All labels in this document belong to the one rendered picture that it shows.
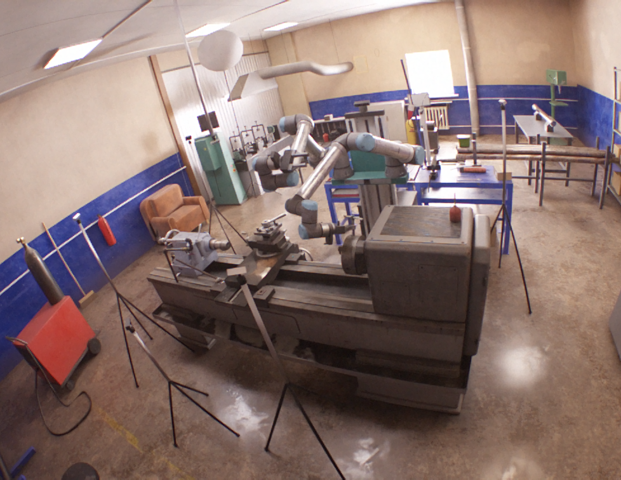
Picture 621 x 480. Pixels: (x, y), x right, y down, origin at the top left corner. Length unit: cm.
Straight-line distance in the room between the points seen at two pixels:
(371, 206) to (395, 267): 148
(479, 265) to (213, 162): 541
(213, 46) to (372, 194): 352
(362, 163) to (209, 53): 340
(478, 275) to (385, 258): 49
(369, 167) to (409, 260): 138
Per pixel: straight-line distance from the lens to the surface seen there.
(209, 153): 635
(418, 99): 393
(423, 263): 169
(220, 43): 545
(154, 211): 611
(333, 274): 240
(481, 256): 171
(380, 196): 308
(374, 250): 171
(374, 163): 288
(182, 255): 300
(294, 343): 258
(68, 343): 424
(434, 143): 738
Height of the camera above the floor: 222
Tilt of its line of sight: 29 degrees down
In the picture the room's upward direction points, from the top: 15 degrees counter-clockwise
